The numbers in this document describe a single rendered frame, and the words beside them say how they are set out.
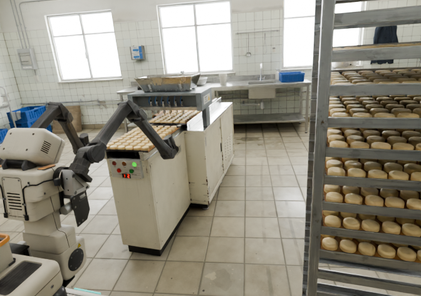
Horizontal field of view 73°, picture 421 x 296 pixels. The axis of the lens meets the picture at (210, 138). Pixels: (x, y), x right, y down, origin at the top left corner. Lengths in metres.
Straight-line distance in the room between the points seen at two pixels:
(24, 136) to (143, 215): 1.11
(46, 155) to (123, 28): 4.89
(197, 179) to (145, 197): 0.73
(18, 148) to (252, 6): 4.83
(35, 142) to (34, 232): 0.43
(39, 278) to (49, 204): 0.35
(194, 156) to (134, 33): 3.84
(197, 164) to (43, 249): 1.50
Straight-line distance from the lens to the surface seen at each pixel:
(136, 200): 2.19
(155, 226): 2.24
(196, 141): 2.57
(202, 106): 2.46
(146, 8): 5.96
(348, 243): 1.13
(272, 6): 5.66
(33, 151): 1.37
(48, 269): 1.29
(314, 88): 1.27
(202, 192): 2.77
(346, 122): 0.87
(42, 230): 1.53
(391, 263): 1.11
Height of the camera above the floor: 1.55
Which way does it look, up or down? 18 degrees down
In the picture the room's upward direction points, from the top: 4 degrees counter-clockwise
